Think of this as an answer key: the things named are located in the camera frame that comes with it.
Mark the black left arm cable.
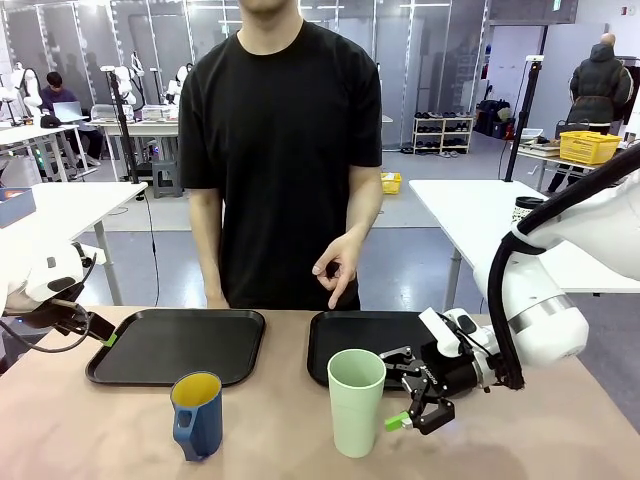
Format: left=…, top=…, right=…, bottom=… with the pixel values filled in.
left=0, top=299, right=96, bottom=355

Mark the black plastic serving tray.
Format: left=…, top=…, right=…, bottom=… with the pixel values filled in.
left=85, top=308, right=266, bottom=389
left=307, top=310, right=479, bottom=394

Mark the black hanging cable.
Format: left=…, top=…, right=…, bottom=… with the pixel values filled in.
left=137, top=187, right=161, bottom=306

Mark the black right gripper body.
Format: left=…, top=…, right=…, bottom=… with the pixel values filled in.
left=399, top=352, right=482, bottom=401

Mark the grey laptop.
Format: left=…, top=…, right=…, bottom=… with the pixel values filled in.
left=52, top=101, right=90, bottom=123

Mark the grey plastic step stool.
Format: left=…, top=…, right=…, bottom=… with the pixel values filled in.
left=152, top=159, right=185, bottom=200

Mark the seated person purple top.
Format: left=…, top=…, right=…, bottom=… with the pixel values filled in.
left=39, top=70, right=104, bottom=167

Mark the white table with grey leg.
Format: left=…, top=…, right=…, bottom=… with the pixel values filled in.
left=0, top=180, right=150, bottom=306
left=408, top=178, right=640, bottom=312

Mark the person's right forearm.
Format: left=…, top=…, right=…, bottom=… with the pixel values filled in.
left=188, top=188, right=225, bottom=300

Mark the standing person dark jacket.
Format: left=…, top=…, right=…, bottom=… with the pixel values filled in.
left=547, top=33, right=635, bottom=194

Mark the speckled white travel mug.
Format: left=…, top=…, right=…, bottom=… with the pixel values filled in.
left=509, top=196, right=547, bottom=232

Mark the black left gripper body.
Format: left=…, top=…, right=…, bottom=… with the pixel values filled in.
left=4, top=298, right=95, bottom=336

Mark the person in black t-shirt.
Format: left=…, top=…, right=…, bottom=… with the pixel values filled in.
left=178, top=0, right=385, bottom=311

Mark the person's left forearm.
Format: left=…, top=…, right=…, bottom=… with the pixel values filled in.
left=344, top=166, right=384, bottom=246

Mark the white shoe rack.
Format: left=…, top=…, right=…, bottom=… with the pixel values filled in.
left=412, top=115, right=475, bottom=155

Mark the black camera pole stand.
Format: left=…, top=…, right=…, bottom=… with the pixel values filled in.
left=99, top=65, right=144, bottom=186
left=503, top=56, right=545, bottom=183

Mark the pale green tall tumbler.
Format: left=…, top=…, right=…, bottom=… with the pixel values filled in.
left=327, top=348, right=387, bottom=459

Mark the background white robot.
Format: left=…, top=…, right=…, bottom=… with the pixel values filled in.
left=0, top=62, right=45, bottom=126
left=112, top=52, right=147, bottom=112
left=164, top=63, right=194, bottom=106

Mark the background white work desk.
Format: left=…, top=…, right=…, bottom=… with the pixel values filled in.
left=0, top=123, right=99, bottom=184

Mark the blue mug yellow inside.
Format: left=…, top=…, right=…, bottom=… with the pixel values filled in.
left=170, top=370, right=224, bottom=462

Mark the black bags pile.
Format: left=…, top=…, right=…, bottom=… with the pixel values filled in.
left=474, top=98, right=516, bottom=140

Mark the large yellow plastic basket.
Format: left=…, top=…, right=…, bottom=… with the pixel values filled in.
left=558, top=130, right=623, bottom=165

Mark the person's left hand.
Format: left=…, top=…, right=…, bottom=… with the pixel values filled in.
left=311, top=232, right=360, bottom=310

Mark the blue box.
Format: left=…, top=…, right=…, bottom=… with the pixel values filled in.
left=0, top=187, right=37, bottom=229

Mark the black right arm cable sleeve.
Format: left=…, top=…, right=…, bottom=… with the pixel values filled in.
left=489, top=148, right=640, bottom=391

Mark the background table with basket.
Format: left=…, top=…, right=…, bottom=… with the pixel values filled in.
left=514, top=137, right=640, bottom=194

